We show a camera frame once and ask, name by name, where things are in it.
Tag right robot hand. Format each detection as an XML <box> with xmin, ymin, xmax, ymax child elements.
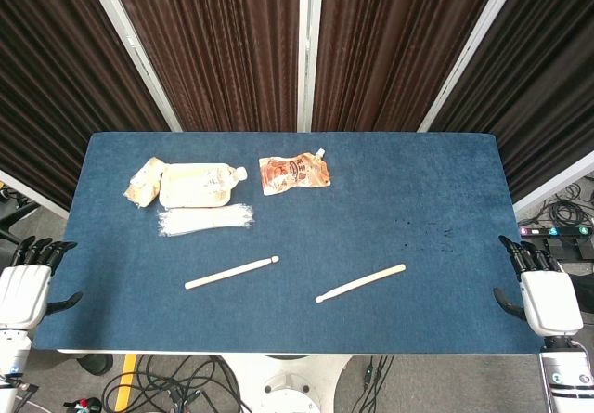
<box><xmin>492</xmin><ymin>234</ymin><xmax>585</xmax><ymax>338</ymax></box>

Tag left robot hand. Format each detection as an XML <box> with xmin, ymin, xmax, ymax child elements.
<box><xmin>0</xmin><ymin>235</ymin><xmax>84</xmax><ymax>330</ymax></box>

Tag wooden drumstick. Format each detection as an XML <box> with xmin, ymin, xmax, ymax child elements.
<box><xmin>184</xmin><ymin>255</ymin><xmax>280</xmax><ymax>290</ymax></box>
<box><xmin>315</xmin><ymin>264</ymin><xmax>407</xmax><ymax>304</ymax></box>

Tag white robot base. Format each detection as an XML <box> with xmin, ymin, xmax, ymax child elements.
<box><xmin>222</xmin><ymin>355</ymin><xmax>354</xmax><ymax>413</ymax></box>

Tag black power strip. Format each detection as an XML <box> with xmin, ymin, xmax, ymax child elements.
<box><xmin>518</xmin><ymin>226</ymin><xmax>594</xmax><ymax>239</ymax></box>

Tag black office chair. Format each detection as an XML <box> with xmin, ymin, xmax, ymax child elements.
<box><xmin>0</xmin><ymin>188</ymin><xmax>41</xmax><ymax>247</ymax></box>

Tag yellow floor tape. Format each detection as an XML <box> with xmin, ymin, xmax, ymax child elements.
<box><xmin>113</xmin><ymin>354</ymin><xmax>139</xmax><ymax>413</ymax></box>

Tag cream snack packet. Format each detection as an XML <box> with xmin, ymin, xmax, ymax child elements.
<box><xmin>123</xmin><ymin>156</ymin><xmax>167</xmax><ymax>209</ymax></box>

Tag white noodle bundle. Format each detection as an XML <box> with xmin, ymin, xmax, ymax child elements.
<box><xmin>156</xmin><ymin>203</ymin><xmax>256</xmax><ymax>239</ymax></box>

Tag flat clear plastic bottle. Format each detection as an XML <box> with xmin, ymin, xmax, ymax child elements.
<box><xmin>158</xmin><ymin>162</ymin><xmax>249</xmax><ymax>209</ymax></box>

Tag dark brown curtain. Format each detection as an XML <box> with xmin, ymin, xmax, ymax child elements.
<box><xmin>0</xmin><ymin>0</ymin><xmax>171</xmax><ymax>210</ymax></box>
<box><xmin>431</xmin><ymin>0</ymin><xmax>594</xmax><ymax>205</ymax></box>
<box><xmin>311</xmin><ymin>0</ymin><xmax>507</xmax><ymax>134</ymax></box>
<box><xmin>106</xmin><ymin>0</ymin><xmax>303</xmax><ymax>134</ymax></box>

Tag blue table cloth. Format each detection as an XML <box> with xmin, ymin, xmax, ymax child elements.
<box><xmin>32</xmin><ymin>131</ymin><xmax>556</xmax><ymax>356</ymax></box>

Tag orange spout pouch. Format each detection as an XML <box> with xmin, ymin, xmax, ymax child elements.
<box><xmin>258</xmin><ymin>148</ymin><xmax>333</xmax><ymax>197</ymax></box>

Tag black coiled cables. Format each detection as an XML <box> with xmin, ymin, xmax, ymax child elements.
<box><xmin>533</xmin><ymin>183</ymin><xmax>594</xmax><ymax>228</ymax></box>

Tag black floor cable tangle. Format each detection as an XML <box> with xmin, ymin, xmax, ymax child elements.
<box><xmin>62</xmin><ymin>355</ymin><xmax>247</xmax><ymax>413</ymax></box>

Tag white partition frame post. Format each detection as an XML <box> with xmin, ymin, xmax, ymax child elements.
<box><xmin>417</xmin><ymin>0</ymin><xmax>528</xmax><ymax>134</ymax></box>
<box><xmin>82</xmin><ymin>0</ymin><xmax>183</xmax><ymax>134</ymax></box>
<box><xmin>296</xmin><ymin>0</ymin><xmax>325</xmax><ymax>134</ymax></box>

